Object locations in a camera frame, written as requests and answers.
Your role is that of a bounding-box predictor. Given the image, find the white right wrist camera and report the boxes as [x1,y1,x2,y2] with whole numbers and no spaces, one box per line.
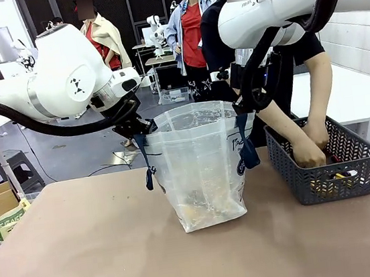
[208,65,233,83]

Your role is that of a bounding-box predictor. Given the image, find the mannequin with cream jacket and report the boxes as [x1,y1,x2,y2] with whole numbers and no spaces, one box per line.
[74,0,134,76]

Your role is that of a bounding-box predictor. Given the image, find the small wooden desk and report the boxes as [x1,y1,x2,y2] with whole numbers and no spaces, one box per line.
[143,53,178,80]

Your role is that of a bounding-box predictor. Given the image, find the metal mannequin base plate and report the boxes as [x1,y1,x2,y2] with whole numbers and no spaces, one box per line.
[111,146,141,169]

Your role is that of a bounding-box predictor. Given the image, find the clear plastic storage box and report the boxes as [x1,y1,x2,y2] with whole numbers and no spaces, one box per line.
[158,85,192,107]

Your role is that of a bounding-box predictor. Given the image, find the person in black shirt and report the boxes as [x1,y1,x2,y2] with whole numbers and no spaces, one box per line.
[195,0,337,154]

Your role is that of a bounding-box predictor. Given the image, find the small white humanoid robot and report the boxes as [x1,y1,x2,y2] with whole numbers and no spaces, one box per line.
[145,11,170,62]

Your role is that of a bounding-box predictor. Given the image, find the green printed paper bag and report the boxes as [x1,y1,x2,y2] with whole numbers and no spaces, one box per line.
[0,197,36,243]

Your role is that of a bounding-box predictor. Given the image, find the yellow packaged item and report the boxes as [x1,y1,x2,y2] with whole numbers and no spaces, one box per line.
[329,170,348,182]

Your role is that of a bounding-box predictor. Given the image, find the gray step stool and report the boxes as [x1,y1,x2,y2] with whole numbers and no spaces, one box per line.
[0,146,48,197]

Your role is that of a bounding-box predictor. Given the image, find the black sleeved arm cable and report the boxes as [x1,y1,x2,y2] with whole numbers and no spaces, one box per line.
[221,0,370,117]
[0,75,145,146]

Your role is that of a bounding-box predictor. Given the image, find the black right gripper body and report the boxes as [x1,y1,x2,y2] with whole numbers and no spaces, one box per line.
[227,52,286,107]

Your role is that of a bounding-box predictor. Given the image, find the person's left forearm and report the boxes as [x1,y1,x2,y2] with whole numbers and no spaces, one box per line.
[300,72,340,128]

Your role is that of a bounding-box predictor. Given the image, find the person's left hand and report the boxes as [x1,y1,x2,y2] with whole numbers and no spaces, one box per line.
[300,116,331,152]

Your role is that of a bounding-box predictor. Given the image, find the person's right forearm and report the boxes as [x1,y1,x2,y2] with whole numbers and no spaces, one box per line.
[253,94,314,167]

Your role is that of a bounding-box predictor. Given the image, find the gray plastic lattice basket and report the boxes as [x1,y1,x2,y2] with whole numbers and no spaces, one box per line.
[262,108,370,211]

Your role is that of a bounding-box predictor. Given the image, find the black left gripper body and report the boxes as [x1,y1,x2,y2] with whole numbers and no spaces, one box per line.
[108,97,151,145]

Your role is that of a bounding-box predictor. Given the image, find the white side table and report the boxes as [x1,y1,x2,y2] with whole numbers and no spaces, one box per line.
[285,60,370,133]

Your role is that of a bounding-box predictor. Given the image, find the person's right hand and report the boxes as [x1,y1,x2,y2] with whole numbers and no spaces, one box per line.
[291,139,328,170]

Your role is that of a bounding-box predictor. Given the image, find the translucent shopping bag navy handles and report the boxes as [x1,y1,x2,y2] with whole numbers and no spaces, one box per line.
[135,95,271,239]

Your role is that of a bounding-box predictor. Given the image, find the black sleeved right arm cable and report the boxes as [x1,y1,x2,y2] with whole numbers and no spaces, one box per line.
[221,0,370,117]

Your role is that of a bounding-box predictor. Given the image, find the black sleeved left arm cable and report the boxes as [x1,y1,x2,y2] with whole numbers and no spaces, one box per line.
[0,75,145,146]

